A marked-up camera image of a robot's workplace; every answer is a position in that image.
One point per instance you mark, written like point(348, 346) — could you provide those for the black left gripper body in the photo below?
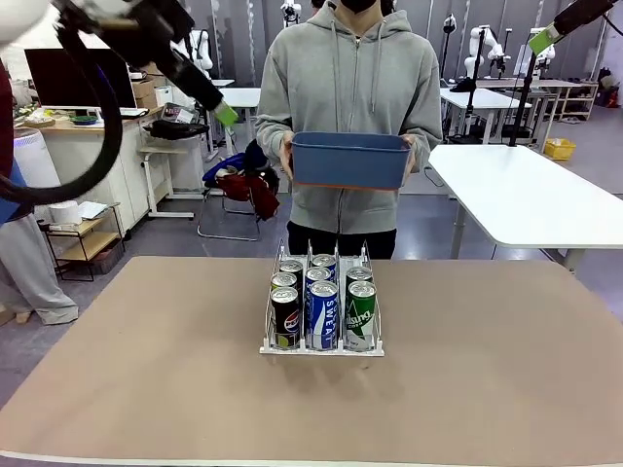
point(156, 34)

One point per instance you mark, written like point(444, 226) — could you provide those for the blue plastic bin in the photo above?
point(350, 163)

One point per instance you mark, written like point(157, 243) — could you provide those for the black Pepsi can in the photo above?
point(291, 266)
point(285, 321)

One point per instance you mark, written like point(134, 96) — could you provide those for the blue Pocari Sweat can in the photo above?
point(324, 261)
point(322, 316)
point(319, 274)

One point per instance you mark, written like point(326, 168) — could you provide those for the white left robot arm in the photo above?
point(19, 19)

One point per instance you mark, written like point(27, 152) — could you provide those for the grey hoodie person right forearm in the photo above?
point(270, 138)

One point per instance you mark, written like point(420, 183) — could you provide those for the grey hoodie person left forearm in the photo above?
point(430, 143)

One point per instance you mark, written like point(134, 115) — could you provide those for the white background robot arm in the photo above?
point(495, 48)
point(207, 56)

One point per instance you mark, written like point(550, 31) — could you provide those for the grey hoodie person right hand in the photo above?
point(288, 155)

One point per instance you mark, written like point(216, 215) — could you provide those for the grey hoodie person left hand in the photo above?
point(410, 153)

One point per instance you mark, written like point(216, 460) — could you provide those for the white plastic container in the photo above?
point(163, 96)

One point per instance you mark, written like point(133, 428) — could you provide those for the clear tray with items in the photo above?
point(180, 113)

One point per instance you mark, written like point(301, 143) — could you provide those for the white background desk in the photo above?
point(241, 97)

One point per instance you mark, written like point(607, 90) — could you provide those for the low cardboard box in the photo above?
point(144, 95)

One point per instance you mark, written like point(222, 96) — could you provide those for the black bag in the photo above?
point(175, 129)

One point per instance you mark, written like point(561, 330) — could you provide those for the black stand pole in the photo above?
point(523, 97)

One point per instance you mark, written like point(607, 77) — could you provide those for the black office chair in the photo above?
point(250, 155)

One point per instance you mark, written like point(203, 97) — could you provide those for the blue jacket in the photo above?
point(214, 172)

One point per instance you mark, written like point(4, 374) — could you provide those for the yellow plastic crate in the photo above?
point(560, 150)

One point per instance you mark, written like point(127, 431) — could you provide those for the green bowl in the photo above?
point(85, 119)

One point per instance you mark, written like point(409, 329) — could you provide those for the white side table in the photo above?
point(152, 185)

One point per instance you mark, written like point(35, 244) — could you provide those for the black computer monitor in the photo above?
point(48, 82)

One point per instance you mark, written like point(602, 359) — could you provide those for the red jacket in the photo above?
point(258, 194)

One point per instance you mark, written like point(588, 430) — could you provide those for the white cabinet desk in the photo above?
point(63, 151)

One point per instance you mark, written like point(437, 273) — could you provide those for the person in grey hoodie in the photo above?
point(350, 87)

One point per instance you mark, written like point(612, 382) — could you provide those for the large white table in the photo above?
point(535, 204)

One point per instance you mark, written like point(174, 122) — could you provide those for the white paper stack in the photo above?
point(92, 209)

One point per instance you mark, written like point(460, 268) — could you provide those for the white air purifier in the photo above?
point(36, 155)

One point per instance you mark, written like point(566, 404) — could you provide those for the white cylinder roll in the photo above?
point(64, 212)

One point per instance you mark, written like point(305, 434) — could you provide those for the silver can back left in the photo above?
point(283, 279)

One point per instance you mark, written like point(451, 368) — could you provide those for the person in grey trousers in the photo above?
point(29, 272)

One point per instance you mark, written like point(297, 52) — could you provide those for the green Chilsung cider can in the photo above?
point(359, 275)
point(361, 316)

